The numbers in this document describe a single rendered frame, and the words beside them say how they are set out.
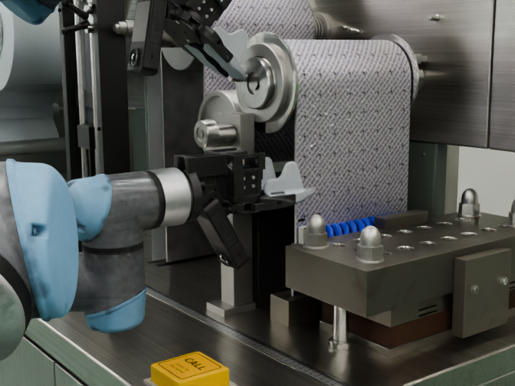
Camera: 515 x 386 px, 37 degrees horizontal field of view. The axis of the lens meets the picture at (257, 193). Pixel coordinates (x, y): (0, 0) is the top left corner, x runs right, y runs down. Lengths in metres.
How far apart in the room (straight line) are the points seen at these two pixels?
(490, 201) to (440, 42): 2.93
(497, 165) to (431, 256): 3.14
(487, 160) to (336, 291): 3.24
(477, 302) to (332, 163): 0.29
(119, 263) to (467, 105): 0.64
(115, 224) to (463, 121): 0.62
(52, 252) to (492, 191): 3.74
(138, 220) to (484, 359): 0.49
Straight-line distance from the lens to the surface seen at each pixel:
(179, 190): 0.96
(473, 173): 4.26
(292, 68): 1.08
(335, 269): 0.99
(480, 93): 1.27
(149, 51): 1.03
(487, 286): 1.11
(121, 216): 0.92
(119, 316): 0.96
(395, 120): 1.23
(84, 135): 1.37
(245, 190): 1.03
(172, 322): 1.16
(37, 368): 1.35
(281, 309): 1.13
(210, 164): 1.00
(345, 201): 1.18
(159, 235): 1.48
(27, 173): 0.56
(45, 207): 0.54
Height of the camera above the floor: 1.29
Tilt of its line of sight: 10 degrees down
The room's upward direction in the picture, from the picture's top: straight up
